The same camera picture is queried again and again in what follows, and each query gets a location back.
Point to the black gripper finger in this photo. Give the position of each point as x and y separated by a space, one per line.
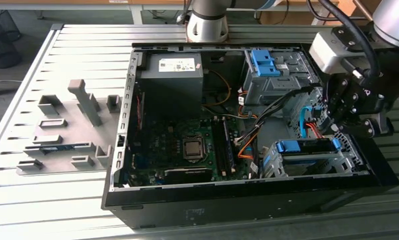
374 128
344 105

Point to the hard disk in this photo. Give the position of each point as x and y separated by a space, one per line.
288 146

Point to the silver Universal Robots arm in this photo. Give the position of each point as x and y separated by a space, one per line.
208 30

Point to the metal disk bay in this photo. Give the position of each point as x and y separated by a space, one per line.
320 156

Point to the metal optical drive cage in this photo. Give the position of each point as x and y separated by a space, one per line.
280 86

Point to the blue plastic drive latch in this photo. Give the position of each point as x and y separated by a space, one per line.
265 65

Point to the black RAM stick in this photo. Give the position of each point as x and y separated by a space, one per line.
230 147

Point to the black RAM slot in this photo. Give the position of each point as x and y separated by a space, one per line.
217 147
222 147

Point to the green motherboard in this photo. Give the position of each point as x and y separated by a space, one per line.
206 127

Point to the silver CPU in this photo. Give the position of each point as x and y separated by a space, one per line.
194 148

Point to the CPU socket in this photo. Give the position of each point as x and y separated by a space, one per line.
184 156

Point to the grey power supply unit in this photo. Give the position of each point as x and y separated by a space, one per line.
173 75

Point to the black graphics card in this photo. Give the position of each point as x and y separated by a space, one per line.
186 176

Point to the black open PC case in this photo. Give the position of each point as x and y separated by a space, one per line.
220 207

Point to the grey parts rack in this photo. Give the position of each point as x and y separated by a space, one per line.
70 130

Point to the blue RAM stick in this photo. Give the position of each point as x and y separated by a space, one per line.
58 148

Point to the black mesh waste basket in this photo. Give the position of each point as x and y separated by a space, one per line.
3 45

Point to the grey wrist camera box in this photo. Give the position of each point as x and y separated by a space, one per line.
326 55

